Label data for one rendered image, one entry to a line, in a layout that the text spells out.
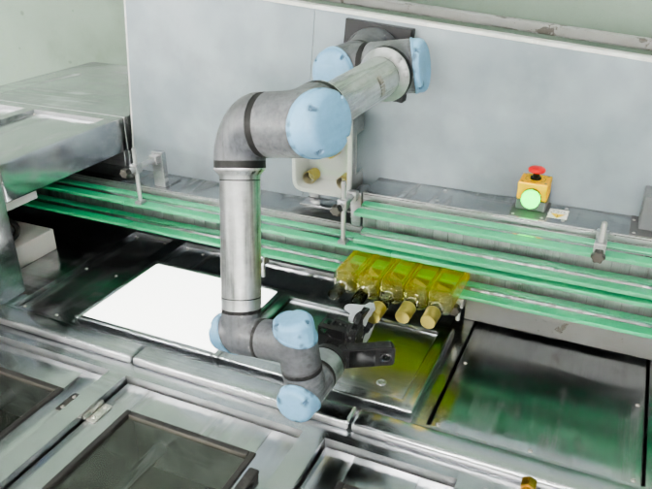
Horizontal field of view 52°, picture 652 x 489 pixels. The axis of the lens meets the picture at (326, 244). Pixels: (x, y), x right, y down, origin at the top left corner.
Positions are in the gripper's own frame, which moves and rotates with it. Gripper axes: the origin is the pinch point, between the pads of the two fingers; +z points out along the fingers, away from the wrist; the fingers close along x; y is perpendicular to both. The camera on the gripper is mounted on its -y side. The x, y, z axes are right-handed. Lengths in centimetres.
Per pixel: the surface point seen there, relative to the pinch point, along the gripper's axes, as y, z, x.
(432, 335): -9.7, 16.4, 12.5
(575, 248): -37.9, 23.1, -14.3
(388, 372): -4.9, -1.9, 12.6
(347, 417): -2.3, -19.4, 12.9
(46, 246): 113, 15, 15
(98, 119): 108, 39, -20
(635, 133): -45, 44, -36
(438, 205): -4.5, 31.0, -15.3
